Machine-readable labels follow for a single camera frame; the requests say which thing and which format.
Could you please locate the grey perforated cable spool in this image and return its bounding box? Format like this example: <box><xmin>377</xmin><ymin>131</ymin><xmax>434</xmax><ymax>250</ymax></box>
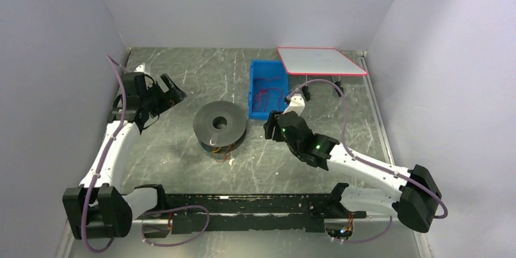
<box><xmin>193</xmin><ymin>100</ymin><xmax>247</xmax><ymax>155</ymax></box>

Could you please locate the cable bundle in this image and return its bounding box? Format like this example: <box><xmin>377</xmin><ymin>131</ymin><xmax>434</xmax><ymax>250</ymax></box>
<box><xmin>201</xmin><ymin>143</ymin><xmax>239</xmax><ymax>164</ymax></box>

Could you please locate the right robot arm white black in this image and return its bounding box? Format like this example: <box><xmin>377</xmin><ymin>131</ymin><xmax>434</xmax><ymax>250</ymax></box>
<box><xmin>263</xmin><ymin>111</ymin><xmax>442</xmax><ymax>233</ymax></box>

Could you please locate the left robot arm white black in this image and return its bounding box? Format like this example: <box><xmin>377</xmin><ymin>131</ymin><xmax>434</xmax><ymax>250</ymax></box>
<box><xmin>62</xmin><ymin>71</ymin><xmax>186</xmax><ymax>240</ymax></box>

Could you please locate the black board foot left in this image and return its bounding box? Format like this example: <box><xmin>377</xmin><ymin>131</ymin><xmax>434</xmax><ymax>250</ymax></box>
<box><xmin>301</xmin><ymin>86</ymin><xmax>311</xmax><ymax>102</ymax></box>

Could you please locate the black board foot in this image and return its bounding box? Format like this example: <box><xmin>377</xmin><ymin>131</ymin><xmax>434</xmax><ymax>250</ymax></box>
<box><xmin>333</xmin><ymin>81</ymin><xmax>344</xmax><ymax>97</ymax></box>
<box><xmin>301</xmin><ymin>86</ymin><xmax>311</xmax><ymax>102</ymax></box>

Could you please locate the blue plastic bin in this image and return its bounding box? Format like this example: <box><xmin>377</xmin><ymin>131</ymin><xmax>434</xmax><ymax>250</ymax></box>
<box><xmin>248</xmin><ymin>59</ymin><xmax>289</xmax><ymax>120</ymax></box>

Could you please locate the white board red rim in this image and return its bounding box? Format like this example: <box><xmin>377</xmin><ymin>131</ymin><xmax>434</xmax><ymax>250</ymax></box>
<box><xmin>277</xmin><ymin>47</ymin><xmax>368</xmax><ymax>76</ymax></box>

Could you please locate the black board foot right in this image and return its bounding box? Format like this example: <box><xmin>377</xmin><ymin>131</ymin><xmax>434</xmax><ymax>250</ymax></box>
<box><xmin>333</xmin><ymin>81</ymin><xmax>344</xmax><ymax>97</ymax></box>

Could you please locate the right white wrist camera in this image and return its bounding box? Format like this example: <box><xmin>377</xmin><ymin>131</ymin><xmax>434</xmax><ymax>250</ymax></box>
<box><xmin>283</xmin><ymin>94</ymin><xmax>305</xmax><ymax>116</ymax></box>

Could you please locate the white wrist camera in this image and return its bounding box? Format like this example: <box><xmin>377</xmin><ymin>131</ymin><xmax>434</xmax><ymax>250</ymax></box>
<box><xmin>134</xmin><ymin>63</ymin><xmax>150</xmax><ymax>75</ymax></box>
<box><xmin>283</xmin><ymin>94</ymin><xmax>305</xmax><ymax>116</ymax></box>

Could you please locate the red cable in bin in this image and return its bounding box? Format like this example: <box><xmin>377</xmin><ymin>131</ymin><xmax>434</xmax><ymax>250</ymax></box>
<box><xmin>251</xmin><ymin>75</ymin><xmax>285</xmax><ymax>113</ymax></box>

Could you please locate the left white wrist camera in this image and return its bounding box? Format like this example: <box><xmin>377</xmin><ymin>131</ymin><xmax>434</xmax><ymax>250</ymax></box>
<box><xmin>134</xmin><ymin>63</ymin><xmax>150</xmax><ymax>75</ymax></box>

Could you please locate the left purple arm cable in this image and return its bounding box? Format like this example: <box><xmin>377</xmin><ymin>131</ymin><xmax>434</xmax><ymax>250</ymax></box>
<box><xmin>80</xmin><ymin>54</ymin><xmax>132</xmax><ymax>254</ymax></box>

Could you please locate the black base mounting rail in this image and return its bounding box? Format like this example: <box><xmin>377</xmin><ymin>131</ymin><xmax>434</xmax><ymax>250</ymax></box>
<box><xmin>138</xmin><ymin>193</ymin><xmax>367</xmax><ymax>234</ymax></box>

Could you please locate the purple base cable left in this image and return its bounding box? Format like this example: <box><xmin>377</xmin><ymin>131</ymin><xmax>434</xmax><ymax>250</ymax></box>
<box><xmin>141</xmin><ymin>205</ymin><xmax>211</xmax><ymax>248</ymax></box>

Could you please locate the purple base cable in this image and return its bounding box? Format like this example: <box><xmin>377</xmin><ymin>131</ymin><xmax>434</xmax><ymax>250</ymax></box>
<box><xmin>330</xmin><ymin>215</ymin><xmax>394</xmax><ymax>246</ymax></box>
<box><xmin>141</xmin><ymin>205</ymin><xmax>211</xmax><ymax>248</ymax></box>

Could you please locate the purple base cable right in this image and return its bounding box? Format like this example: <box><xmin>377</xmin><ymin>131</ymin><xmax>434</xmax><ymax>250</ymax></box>
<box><xmin>330</xmin><ymin>215</ymin><xmax>394</xmax><ymax>246</ymax></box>

